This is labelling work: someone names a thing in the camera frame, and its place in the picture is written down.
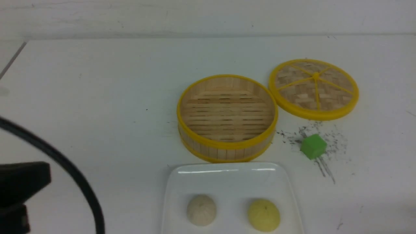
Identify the black cable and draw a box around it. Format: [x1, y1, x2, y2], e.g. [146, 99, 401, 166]
[0, 116, 106, 234]

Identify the yellow steamed bun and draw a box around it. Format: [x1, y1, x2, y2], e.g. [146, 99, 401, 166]
[248, 199, 281, 232]

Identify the yellow bamboo steamer lid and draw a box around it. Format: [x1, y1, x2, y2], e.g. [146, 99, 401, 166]
[268, 59, 359, 121]

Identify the yellow bamboo steamer basket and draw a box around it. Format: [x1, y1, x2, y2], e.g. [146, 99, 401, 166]
[176, 74, 278, 163]

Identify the white steamed bun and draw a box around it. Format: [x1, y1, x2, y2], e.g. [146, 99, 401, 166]
[186, 194, 217, 227]

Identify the white rectangular plate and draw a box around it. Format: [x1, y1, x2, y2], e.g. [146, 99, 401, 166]
[160, 162, 304, 234]

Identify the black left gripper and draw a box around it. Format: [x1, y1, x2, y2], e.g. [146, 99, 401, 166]
[0, 162, 51, 234]

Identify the green cube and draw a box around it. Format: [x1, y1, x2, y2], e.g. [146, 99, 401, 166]
[300, 134, 327, 160]

